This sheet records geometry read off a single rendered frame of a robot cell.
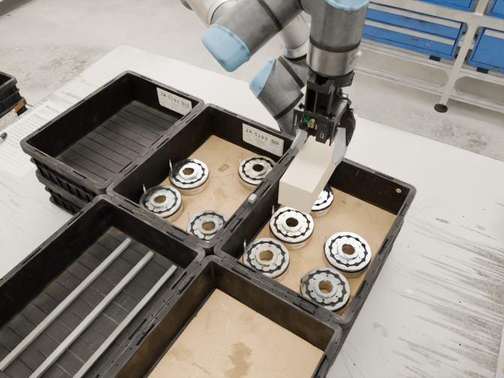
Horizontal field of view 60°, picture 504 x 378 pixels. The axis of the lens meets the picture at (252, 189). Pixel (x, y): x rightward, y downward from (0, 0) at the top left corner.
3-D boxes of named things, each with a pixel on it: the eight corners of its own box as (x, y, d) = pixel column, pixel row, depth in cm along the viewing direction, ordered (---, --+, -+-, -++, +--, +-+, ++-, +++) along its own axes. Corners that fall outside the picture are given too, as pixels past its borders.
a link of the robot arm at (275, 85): (270, 114, 140) (242, 81, 137) (303, 86, 138) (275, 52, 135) (272, 119, 129) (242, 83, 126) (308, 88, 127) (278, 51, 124)
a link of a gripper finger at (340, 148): (326, 180, 81) (318, 139, 75) (337, 160, 84) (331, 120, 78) (342, 182, 79) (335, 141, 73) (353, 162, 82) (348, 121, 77)
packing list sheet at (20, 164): (44, 99, 160) (43, 98, 159) (93, 118, 153) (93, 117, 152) (-33, 154, 140) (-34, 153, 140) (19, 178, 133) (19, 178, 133)
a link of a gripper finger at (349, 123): (330, 145, 80) (322, 104, 75) (333, 139, 81) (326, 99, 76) (355, 148, 78) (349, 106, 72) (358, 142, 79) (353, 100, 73)
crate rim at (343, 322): (302, 147, 113) (303, 139, 111) (416, 194, 102) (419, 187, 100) (210, 257, 90) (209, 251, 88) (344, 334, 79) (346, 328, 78)
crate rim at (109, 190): (208, 108, 124) (207, 100, 122) (302, 147, 113) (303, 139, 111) (104, 198, 101) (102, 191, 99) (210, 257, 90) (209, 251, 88)
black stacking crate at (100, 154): (135, 101, 141) (127, 70, 133) (209, 134, 131) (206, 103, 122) (34, 175, 119) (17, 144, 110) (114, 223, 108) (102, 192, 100)
